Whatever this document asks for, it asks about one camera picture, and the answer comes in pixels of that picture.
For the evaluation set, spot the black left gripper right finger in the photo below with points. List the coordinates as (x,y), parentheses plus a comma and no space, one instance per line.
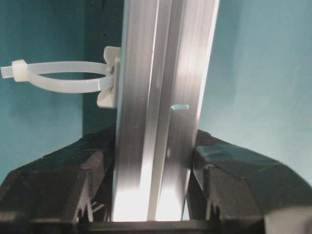
(245,192)

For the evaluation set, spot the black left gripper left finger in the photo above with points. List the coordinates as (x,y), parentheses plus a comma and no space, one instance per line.
(61,190)

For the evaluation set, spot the large aluminium extrusion rail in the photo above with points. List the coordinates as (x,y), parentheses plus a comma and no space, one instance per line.
(165,56)

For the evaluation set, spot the white zip tie loop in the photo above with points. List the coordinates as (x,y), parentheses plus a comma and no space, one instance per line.
(50,76)

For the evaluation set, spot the white adhesive tie mount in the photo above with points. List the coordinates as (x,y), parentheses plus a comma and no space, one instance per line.
(108,97)

